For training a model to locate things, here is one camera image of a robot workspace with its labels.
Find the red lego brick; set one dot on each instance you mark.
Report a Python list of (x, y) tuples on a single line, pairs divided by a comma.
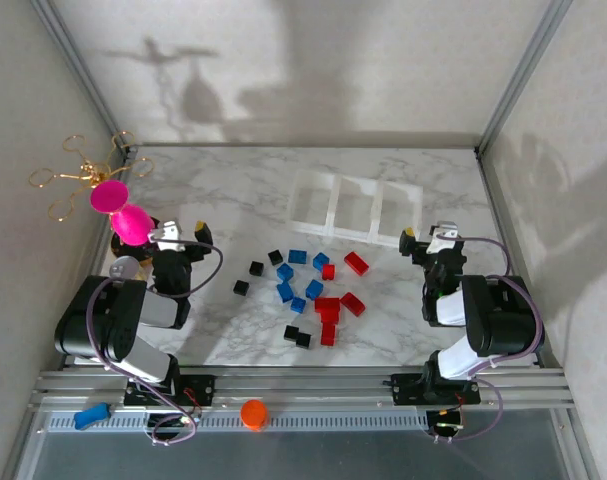
[(353, 303), (356, 263), (329, 317), (328, 272), (327, 304), (328, 334)]

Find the blue lego brick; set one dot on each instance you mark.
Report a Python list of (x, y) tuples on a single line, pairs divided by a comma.
[(321, 261), (314, 289), (297, 256), (285, 291), (298, 304), (285, 272)]

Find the black lego brick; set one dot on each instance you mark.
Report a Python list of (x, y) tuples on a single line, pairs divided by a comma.
[(241, 287), (303, 340), (275, 257), (291, 332), (256, 268)]

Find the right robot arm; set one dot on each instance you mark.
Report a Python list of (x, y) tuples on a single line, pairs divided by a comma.
[(503, 315)]

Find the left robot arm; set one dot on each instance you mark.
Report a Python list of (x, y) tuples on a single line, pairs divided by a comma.
[(98, 320)]

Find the translucent white plastic bin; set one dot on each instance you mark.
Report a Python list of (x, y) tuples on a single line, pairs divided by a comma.
[(310, 200), (398, 210), (355, 207)]

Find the grey round disc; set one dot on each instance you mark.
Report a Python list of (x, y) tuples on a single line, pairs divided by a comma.
[(124, 267)]

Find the black round base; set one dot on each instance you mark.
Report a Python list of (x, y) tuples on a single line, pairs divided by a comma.
[(125, 250)]

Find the pink goblet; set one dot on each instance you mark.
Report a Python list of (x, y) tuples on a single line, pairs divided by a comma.
[(131, 226)]

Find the small black controller board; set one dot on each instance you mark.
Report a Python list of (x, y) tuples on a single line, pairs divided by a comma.
[(448, 425), (175, 423)]

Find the orange cylinder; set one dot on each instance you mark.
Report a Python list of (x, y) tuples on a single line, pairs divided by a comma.
[(254, 414)]

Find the blue bone-shaped object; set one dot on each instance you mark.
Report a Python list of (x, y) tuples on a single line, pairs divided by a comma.
[(90, 415)]

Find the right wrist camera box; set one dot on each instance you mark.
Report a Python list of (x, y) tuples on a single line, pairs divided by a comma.
[(443, 240)]

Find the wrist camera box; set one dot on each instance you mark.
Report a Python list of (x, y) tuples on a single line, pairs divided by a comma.
[(168, 235), (443, 240)]

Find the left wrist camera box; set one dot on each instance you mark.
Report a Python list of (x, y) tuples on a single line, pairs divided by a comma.
[(168, 235)]

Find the aluminium side rail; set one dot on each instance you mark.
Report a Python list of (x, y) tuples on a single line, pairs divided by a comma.
[(497, 200)]

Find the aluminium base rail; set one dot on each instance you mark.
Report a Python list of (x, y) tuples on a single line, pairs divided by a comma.
[(308, 385)]

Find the aluminium frame post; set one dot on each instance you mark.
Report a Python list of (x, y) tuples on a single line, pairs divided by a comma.
[(82, 70), (523, 75)]

